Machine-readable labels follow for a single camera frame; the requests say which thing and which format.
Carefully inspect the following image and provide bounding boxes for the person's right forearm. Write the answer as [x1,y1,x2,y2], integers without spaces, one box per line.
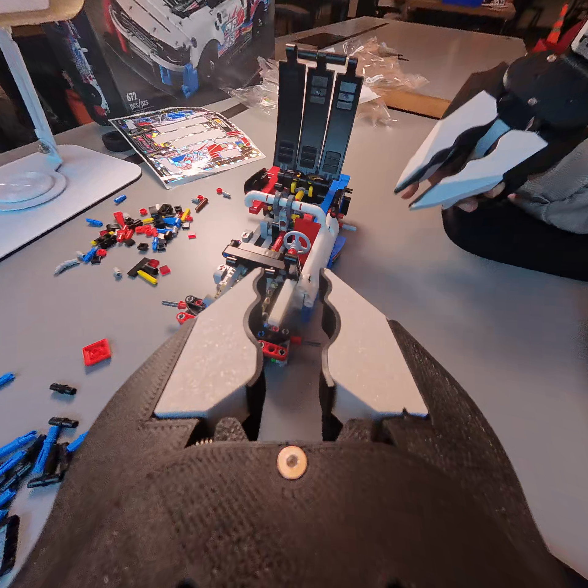
[505,135,588,235]

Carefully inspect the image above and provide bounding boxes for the red square lego plate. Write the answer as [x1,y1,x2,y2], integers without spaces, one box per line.
[83,339,112,367]

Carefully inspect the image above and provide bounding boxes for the lego car model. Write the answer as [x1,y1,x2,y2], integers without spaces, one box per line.
[162,43,364,368]

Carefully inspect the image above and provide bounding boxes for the crumpled clear plastic bags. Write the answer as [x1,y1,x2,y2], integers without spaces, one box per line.
[220,34,430,127]

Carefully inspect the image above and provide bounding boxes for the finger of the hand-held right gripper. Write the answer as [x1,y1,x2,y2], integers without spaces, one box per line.
[408,130,550,211]
[393,89,500,194]

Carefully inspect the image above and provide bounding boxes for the pile of small lego pieces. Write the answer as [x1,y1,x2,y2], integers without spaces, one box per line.
[54,187,230,285]

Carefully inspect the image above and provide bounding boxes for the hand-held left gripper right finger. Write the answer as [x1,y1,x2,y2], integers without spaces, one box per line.
[319,268,430,422]

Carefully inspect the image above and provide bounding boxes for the black rubber tire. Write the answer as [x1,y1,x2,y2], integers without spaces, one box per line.
[102,131,138,152]

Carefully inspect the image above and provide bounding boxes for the dark lego set box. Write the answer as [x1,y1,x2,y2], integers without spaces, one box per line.
[41,0,276,125]

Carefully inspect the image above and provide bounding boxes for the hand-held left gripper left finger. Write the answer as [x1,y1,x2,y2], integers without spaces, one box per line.
[153,268,267,422]

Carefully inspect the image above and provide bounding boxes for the pile of blue black pins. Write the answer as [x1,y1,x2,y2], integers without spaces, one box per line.
[0,372,79,566]

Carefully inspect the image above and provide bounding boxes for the holographic sticker sheet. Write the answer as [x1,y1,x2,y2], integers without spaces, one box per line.
[109,107,266,190]

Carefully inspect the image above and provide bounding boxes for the white book stand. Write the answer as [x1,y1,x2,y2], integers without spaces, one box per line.
[0,0,142,260]

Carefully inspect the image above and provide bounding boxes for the person's right hand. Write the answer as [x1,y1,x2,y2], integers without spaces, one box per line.
[454,182,523,213]

